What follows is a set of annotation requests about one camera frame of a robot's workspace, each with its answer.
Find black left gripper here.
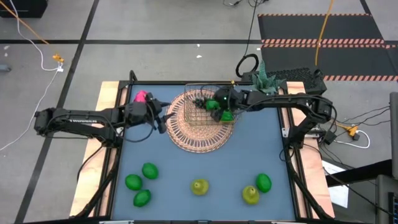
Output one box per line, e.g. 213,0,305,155
124,98,176,134

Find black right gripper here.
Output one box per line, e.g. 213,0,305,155
210,86,246,123

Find green lime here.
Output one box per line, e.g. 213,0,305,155
124,174,144,192
205,99,221,111
220,110,236,123
255,172,273,194
141,162,159,180
132,189,152,208

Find dark purple grape bunch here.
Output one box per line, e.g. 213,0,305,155
192,96,210,110

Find black wire basket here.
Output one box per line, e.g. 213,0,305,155
183,82,241,126

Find pink dragon fruit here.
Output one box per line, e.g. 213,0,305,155
133,90,149,103

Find yellow-green pear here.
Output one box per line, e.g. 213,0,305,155
241,185,261,205
190,178,210,197

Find round woven placemat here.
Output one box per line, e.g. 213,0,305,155
164,89,234,154

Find green plant in white pot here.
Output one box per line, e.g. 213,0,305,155
250,60,287,96

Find light wooden side board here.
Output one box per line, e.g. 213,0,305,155
68,81,129,218
278,81,336,218

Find black power adapter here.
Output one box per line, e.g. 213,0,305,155
323,130,337,146

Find black striped-edge floor mat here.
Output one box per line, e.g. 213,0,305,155
260,44,398,82
257,13,386,45

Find yellow power plug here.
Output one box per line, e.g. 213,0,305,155
343,124,358,137

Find white paper sheet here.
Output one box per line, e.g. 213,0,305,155
322,160,349,208

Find black beam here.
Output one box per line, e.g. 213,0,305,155
325,159,393,188

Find black box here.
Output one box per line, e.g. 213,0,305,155
0,0,49,19

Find grey desk equipment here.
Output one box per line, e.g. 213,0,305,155
375,174,398,224

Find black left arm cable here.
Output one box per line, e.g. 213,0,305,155
119,101,157,144

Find black coiled hanging cable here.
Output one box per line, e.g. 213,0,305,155
234,0,261,78

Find white floor cable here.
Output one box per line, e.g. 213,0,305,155
0,0,65,152

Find orange floor cable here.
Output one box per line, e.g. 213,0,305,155
0,1,65,63

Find yellow hanging cable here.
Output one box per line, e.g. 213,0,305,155
313,0,335,67

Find white power cable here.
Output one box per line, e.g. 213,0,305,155
334,129,371,149

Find grey vertical post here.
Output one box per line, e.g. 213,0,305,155
389,91,398,180

